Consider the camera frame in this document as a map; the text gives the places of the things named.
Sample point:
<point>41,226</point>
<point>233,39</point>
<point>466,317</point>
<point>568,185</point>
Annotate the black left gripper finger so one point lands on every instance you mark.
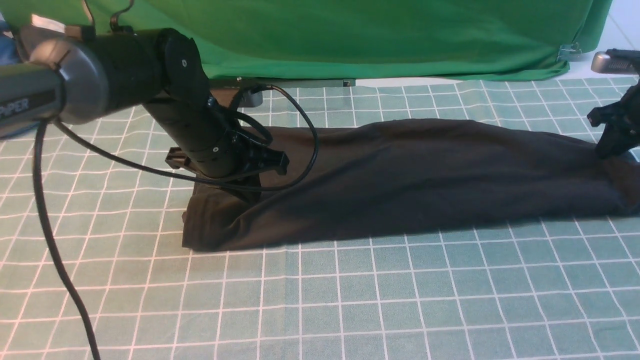
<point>258,159</point>

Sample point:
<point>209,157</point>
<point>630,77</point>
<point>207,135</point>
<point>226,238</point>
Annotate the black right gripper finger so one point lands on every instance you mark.
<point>613,143</point>

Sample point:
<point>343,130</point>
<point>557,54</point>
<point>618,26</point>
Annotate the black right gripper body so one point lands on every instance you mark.
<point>623,114</point>

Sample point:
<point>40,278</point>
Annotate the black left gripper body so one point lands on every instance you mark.
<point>209,139</point>

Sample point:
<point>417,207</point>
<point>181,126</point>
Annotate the dark gray long-sleeve top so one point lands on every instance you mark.
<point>410,177</point>

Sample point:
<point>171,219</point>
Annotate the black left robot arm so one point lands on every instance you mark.
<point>80,79</point>

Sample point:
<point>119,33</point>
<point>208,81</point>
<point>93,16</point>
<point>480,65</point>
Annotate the metal binder clip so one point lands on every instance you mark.
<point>569,52</point>

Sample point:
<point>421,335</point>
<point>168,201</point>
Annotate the green backdrop cloth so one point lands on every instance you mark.
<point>493,40</point>

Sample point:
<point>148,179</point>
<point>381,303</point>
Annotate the green checkered tablecloth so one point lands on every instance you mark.
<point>550,290</point>

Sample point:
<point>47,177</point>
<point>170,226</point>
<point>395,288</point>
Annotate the dark gray crumpled shirt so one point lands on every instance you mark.
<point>40,28</point>

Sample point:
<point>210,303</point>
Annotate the blue crumpled garment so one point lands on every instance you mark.
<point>8,50</point>

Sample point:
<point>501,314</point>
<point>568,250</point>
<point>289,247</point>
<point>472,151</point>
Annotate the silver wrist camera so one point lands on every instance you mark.
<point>615,61</point>

